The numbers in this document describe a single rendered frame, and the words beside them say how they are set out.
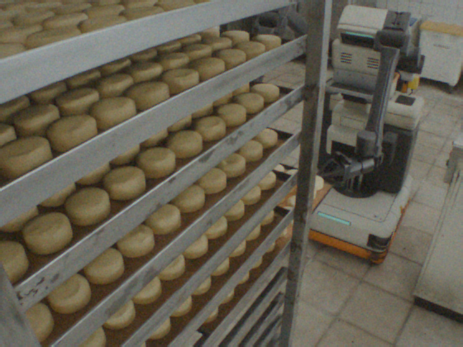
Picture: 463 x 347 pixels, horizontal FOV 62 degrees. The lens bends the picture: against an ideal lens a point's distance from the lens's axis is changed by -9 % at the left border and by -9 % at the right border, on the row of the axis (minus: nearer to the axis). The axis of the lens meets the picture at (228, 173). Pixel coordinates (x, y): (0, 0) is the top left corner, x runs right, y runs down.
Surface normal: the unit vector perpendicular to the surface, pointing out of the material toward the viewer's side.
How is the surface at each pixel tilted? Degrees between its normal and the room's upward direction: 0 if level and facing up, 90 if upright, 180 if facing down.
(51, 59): 90
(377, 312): 0
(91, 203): 0
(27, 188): 90
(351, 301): 0
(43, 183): 90
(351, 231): 90
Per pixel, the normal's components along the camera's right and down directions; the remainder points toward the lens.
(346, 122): -0.54, 0.56
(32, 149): -0.01, -0.85
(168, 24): 0.84, 0.28
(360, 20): -0.38, -0.33
